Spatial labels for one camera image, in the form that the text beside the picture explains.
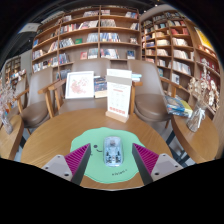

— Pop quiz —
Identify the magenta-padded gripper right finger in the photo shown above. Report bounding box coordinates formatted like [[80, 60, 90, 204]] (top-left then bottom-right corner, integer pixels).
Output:
[[131, 143, 184, 187]]

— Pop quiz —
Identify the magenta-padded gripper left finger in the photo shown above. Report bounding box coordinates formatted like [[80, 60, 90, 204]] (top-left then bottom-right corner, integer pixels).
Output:
[[41, 143, 92, 187]]

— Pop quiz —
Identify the transparent computer mouse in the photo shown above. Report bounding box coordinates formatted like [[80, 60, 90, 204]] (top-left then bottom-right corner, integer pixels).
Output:
[[102, 135, 125, 168]]

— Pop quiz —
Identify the green smiley mouse pad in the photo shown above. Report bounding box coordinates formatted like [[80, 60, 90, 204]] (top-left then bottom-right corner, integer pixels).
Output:
[[69, 126, 148, 184]]

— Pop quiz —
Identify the round wooden side table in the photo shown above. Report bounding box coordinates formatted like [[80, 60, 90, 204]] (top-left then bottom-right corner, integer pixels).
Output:
[[0, 114, 25, 161], [170, 111, 219, 164]]

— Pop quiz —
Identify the glass vase with dried flowers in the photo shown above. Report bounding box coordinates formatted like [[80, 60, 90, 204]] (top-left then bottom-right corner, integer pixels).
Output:
[[0, 79, 18, 135], [185, 63, 221, 133]]

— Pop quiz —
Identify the stack of colourful books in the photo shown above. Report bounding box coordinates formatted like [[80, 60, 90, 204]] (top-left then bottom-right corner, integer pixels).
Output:
[[163, 94, 194, 118]]

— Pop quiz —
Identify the white sign on wooden stand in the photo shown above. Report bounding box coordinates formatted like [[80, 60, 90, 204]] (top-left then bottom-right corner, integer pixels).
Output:
[[105, 68, 133, 124]]

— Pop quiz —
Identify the white framed floral picture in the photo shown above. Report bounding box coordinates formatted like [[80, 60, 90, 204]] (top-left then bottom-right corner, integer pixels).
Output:
[[64, 70, 95, 100]]

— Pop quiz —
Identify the dark cover book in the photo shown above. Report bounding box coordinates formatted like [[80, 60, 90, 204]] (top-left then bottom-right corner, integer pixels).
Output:
[[93, 75, 108, 99]]

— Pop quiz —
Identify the light blue book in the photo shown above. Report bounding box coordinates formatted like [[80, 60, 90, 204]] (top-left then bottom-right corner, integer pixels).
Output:
[[131, 73, 143, 83]]

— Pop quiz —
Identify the distant wooden bookshelf unit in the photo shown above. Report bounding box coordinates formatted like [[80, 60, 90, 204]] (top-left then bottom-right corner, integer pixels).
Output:
[[3, 54, 28, 89]]

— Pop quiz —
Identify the angled wooden bookshelf unit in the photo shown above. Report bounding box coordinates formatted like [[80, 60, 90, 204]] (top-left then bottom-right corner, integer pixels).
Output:
[[139, 11, 224, 114]]

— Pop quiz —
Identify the wide wooden bookshelf unit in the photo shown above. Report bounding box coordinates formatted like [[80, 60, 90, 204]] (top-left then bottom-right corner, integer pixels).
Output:
[[31, 4, 141, 81]]

